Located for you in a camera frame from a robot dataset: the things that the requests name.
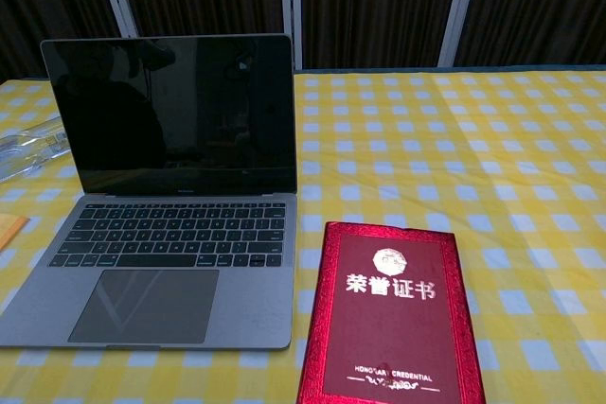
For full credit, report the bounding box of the grey laptop computer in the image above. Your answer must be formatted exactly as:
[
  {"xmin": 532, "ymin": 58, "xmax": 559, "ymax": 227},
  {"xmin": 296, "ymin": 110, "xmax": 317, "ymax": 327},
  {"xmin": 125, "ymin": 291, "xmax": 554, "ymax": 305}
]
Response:
[{"xmin": 0, "ymin": 33, "xmax": 299, "ymax": 352}]

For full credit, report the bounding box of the red honorary credential certificate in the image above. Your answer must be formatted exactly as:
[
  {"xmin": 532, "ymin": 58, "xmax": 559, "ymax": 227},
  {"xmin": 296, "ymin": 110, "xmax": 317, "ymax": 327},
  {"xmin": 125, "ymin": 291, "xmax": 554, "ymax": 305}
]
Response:
[{"xmin": 295, "ymin": 220, "xmax": 487, "ymax": 404}]

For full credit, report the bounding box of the yellow white checkered tablecloth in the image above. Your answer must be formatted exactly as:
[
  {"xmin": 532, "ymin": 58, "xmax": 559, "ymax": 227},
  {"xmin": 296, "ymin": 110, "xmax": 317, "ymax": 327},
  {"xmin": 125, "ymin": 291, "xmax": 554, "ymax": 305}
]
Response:
[{"xmin": 0, "ymin": 67, "xmax": 606, "ymax": 404}]

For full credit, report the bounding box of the clear plastic water bottle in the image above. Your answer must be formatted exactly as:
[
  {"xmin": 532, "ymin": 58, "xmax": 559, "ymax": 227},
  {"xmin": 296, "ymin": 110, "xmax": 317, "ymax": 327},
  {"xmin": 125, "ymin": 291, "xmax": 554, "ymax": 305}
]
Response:
[{"xmin": 0, "ymin": 118, "xmax": 73, "ymax": 183}]

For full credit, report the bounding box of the white and orange booklet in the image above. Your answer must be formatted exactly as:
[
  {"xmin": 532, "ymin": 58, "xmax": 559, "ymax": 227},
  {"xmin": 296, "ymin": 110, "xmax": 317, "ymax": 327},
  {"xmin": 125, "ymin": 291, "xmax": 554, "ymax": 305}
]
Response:
[{"xmin": 0, "ymin": 214, "xmax": 31, "ymax": 254}]

